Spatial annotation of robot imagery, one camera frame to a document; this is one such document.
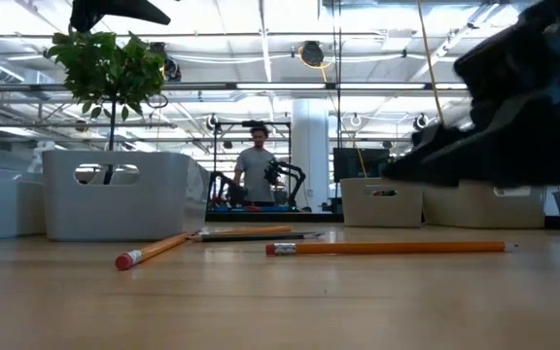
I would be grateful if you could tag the black monitor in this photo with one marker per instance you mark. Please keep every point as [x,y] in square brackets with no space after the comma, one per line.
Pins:
[358,165]

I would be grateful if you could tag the black pen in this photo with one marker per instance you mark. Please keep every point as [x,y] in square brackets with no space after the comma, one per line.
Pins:
[384,193]

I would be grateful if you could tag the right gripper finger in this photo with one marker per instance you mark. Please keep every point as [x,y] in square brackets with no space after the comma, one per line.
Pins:
[438,133]
[426,167]

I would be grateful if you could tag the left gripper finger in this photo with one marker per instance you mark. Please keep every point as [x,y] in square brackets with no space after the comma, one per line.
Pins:
[115,10]

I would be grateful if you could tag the black pencil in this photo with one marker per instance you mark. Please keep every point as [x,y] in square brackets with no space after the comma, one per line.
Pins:
[260,236]

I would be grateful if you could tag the person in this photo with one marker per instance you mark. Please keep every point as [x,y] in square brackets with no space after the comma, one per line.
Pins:
[255,170]

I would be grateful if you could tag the black background station frame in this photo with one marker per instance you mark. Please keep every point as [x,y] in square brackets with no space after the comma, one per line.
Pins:
[253,124]

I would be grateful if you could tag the black background robot arm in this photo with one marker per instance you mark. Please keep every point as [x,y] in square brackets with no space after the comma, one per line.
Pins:
[224,189]
[294,175]

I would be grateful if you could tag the green leafy plant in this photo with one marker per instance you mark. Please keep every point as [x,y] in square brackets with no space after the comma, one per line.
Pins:
[110,68]

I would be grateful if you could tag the white column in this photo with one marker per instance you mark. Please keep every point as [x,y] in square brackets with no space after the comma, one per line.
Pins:
[309,155]

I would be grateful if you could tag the long ceiling light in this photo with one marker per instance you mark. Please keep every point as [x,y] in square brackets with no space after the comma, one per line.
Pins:
[280,85]
[450,85]
[382,85]

